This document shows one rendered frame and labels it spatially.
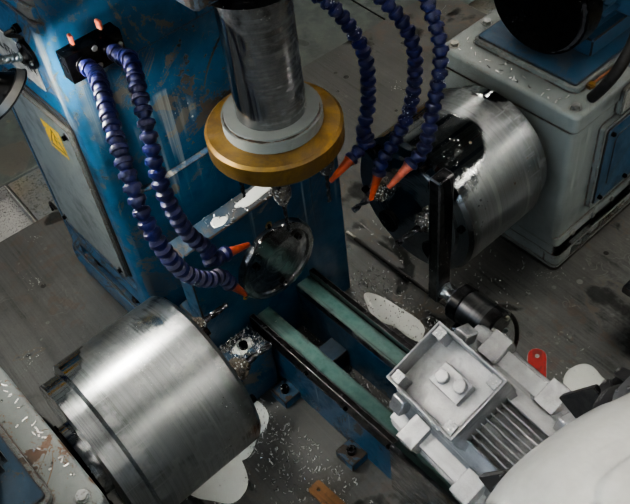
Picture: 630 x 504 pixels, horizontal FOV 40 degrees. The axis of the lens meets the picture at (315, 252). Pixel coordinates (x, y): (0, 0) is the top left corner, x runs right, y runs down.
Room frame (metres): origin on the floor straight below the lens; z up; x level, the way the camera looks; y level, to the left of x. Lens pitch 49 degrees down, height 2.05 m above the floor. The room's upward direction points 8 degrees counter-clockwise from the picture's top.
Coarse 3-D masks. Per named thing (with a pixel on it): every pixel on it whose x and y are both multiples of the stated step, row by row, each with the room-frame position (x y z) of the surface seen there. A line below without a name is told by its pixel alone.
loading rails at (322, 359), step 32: (320, 288) 0.91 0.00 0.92; (256, 320) 0.85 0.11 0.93; (320, 320) 0.88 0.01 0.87; (352, 320) 0.83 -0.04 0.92; (288, 352) 0.78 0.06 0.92; (320, 352) 0.78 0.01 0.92; (352, 352) 0.81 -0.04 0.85; (384, 352) 0.76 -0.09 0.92; (288, 384) 0.79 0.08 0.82; (320, 384) 0.72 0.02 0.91; (352, 384) 0.71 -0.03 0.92; (384, 384) 0.75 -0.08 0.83; (352, 416) 0.67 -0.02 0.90; (384, 416) 0.65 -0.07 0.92; (352, 448) 0.65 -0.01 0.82; (384, 448) 0.61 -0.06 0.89; (416, 480) 0.55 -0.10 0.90
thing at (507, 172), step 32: (448, 96) 1.07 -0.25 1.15; (480, 96) 1.05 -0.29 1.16; (416, 128) 1.00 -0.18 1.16; (448, 128) 0.98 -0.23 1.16; (480, 128) 0.98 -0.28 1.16; (512, 128) 0.98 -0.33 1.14; (448, 160) 0.92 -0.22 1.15; (480, 160) 0.93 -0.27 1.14; (512, 160) 0.94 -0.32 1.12; (544, 160) 0.97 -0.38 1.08; (384, 192) 0.96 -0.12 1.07; (416, 192) 0.93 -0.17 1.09; (480, 192) 0.89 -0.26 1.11; (512, 192) 0.91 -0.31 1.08; (384, 224) 0.99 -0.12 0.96; (416, 224) 0.89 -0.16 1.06; (480, 224) 0.86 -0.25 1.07; (512, 224) 0.92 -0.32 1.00; (416, 256) 0.94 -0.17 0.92
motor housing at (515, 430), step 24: (480, 336) 0.66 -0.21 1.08; (504, 360) 0.61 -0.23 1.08; (528, 384) 0.57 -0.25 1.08; (504, 408) 0.54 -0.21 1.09; (528, 408) 0.53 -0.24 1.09; (432, 432) 0.55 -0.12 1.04; (480, 432) 0.51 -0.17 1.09; (504, 432) 0.51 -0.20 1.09; (528, 432) 0.50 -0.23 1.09; (552, 432) 0.49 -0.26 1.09; (432, 456) 0.52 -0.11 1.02; (456, 456) 0.51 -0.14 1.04; (480, 456) 0.49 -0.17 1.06; (504, 456) 0.47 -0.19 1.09; (456, 480) 0.48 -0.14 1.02
